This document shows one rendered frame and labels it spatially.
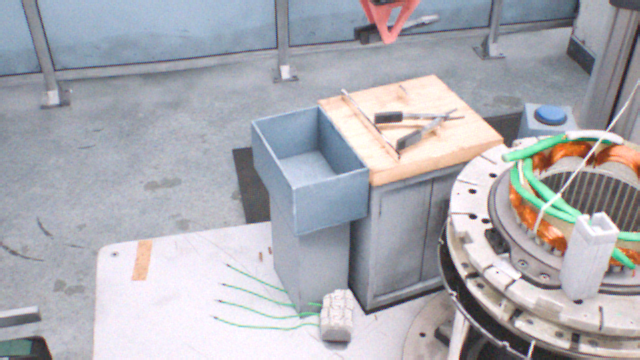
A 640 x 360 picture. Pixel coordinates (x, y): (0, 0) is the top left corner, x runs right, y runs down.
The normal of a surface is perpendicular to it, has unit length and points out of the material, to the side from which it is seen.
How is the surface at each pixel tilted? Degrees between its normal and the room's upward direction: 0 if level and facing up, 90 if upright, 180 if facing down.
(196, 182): 0
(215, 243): 0
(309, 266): 90
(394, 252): 90
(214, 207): 0
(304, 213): 90
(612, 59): 90
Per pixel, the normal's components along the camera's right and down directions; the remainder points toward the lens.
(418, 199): 0.39, 0.58
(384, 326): 0.00, -0.78
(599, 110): -0.42, 0.57
